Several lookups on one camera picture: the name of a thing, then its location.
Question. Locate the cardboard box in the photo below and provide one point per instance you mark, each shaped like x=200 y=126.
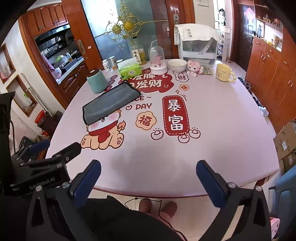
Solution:
x=285 y=145

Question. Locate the white pill bottle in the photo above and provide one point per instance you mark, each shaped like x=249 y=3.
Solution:
x=106 y=65

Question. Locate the liquor bottle yellow liquid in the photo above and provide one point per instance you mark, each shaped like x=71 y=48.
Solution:
x=138 y=51

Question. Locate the purple and grey towel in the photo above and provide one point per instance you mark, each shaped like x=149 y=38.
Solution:
x=109 y=102

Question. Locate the red basket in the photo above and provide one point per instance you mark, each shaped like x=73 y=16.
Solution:
x=41 y=117

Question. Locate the glass dome pink flowers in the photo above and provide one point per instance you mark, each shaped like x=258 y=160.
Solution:
x=157 y=59

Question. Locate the white ceramic bowl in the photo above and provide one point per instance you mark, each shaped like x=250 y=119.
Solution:
x=177 y=65

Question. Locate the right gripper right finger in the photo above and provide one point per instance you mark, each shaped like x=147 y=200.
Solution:
x=254 y=222

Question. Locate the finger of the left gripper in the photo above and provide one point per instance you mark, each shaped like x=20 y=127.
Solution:
x=27 y=152
x=63 y=156

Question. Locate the teal ceramic jar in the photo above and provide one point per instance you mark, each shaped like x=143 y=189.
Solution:
x=97 y=81

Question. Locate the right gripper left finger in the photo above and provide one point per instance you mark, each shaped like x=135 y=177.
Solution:
x=53 y=212

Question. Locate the printed white tablecloth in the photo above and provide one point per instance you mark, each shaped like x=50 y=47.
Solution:
x=151 y=146

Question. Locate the white countertop appliance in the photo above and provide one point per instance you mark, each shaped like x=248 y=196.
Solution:
x=197 y=42

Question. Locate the cream yellow mug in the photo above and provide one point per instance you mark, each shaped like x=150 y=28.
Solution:
x=224 y=73

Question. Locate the green tissue pack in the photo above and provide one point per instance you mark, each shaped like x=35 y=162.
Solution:
x=129 y=68

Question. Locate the pink plush toy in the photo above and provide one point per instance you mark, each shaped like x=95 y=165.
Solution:
x=194 y=68

